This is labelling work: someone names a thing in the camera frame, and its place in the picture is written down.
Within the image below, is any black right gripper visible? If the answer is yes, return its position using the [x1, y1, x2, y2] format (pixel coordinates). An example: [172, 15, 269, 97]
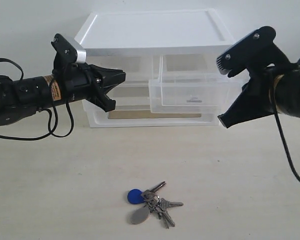
[217, 63, 283, 129]

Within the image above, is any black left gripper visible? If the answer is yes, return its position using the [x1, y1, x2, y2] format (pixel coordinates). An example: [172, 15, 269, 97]
[51, 63, 126, 112]

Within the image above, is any key bunch with blue tag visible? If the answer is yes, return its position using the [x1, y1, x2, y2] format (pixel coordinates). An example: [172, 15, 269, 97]
[127, 181, 184, 229]

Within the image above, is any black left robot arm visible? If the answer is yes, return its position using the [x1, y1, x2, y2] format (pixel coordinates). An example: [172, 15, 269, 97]
[0, 63, 126, 126]

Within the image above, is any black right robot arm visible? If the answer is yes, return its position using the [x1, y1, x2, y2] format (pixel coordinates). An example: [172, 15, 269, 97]
[218, 59, 300, 128]

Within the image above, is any white plastic drawer cabinet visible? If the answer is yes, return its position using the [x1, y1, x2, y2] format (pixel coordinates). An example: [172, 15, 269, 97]
[75, 9, 234, 128]

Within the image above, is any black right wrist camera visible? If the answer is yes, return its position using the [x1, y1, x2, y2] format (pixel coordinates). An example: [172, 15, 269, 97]
[216, 25, 290, 78]

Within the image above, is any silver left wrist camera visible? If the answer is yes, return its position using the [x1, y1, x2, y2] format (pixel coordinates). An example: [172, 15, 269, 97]
[51, 33, 87, 64]

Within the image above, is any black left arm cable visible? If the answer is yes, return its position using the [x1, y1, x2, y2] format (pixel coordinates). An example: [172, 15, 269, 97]
[0, 57, 75, 141]

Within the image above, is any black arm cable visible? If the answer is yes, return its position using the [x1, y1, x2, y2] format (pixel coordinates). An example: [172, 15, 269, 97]
[0, 57, 75, 141]
[268, 72, 300, 190]

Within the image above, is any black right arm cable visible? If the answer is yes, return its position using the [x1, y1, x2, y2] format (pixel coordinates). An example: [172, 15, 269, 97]
[268, 72, 300, 190]

